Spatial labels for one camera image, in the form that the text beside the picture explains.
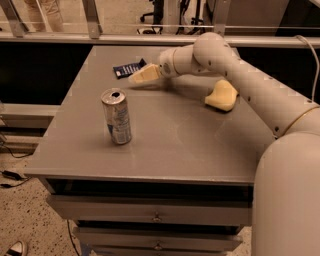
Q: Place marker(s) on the grey drawer cabinet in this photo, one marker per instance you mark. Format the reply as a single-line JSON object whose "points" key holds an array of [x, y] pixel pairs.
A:
{"points": [[180, 148]]}

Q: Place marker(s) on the grey drawer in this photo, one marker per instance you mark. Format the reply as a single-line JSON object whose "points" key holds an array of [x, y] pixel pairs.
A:
{"points": [[156, 211], [156, 240]]}

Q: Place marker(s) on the blue rxbar blueberry wrapper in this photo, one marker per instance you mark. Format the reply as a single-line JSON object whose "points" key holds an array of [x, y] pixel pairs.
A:
{"points": [[124, 71]]}

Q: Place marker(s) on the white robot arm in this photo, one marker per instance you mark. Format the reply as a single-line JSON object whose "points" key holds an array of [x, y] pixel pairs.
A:
{"points": [[286, 206]]}

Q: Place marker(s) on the metal railing frame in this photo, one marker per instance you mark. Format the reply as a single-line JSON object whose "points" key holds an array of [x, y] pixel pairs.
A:
{"points": [[243, 23]]}

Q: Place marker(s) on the person legs beige trousers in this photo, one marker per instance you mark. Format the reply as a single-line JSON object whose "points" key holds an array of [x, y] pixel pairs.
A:
{"points": [[52, 12]]}

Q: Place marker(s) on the silver drink can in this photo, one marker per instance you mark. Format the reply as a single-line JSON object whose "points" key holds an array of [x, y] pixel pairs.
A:
{"points": [[116, 112]]}

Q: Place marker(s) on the top grey drawer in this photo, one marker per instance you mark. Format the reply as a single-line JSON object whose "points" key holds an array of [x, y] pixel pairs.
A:
{"points": [[156, 211]]}

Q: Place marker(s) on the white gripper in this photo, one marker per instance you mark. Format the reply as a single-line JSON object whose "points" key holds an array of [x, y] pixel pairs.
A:
{"points": [[165, 67]]}

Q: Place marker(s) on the white sneaker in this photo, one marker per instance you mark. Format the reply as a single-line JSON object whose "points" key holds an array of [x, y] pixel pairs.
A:
{"points": [[19, 248]]}

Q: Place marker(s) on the yellow sponge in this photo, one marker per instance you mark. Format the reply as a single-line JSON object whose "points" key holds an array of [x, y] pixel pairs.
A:
{"points": [[223, 96]]}

